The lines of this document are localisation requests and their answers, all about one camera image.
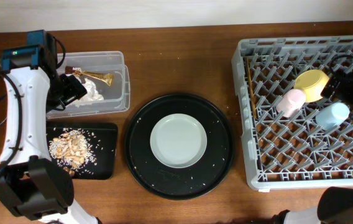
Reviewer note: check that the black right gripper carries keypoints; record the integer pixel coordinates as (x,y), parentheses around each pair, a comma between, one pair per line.
(348,81)

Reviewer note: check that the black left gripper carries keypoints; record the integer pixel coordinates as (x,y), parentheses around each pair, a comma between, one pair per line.
(76,90)

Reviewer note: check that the yellow bowl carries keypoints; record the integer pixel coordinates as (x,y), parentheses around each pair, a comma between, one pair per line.
(312,83)

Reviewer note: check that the large white tissue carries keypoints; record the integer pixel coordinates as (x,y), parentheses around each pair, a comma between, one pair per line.
(91,96)

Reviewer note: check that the blue cup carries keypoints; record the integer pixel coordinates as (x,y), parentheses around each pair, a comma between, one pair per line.
(332,116)

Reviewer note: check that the gold coffee sachet wrapper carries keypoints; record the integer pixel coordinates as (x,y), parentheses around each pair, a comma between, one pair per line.
(107,78)

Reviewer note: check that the pink cup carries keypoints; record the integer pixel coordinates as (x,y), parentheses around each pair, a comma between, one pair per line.
(291,102)

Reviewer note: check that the food scraps and rice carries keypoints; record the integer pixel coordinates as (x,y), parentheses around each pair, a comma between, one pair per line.
(75,150)

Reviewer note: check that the grey plate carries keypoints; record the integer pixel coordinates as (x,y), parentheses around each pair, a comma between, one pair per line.
(178,140)

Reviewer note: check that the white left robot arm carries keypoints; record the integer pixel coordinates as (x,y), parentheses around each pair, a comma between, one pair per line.
(31,185)

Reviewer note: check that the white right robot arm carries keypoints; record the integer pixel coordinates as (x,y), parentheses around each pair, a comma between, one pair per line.
(336,203)

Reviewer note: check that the grey dishwasher rack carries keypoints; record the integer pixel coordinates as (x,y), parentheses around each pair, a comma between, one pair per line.
(291,153)

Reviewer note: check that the clear plastic bin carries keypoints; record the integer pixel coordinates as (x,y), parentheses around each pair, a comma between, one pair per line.
(116,97)

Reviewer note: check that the black rectangular tray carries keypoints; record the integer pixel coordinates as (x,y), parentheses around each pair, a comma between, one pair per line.
(107,134)

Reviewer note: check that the round black serving tray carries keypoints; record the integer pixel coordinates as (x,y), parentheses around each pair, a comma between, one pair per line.
(189,182)

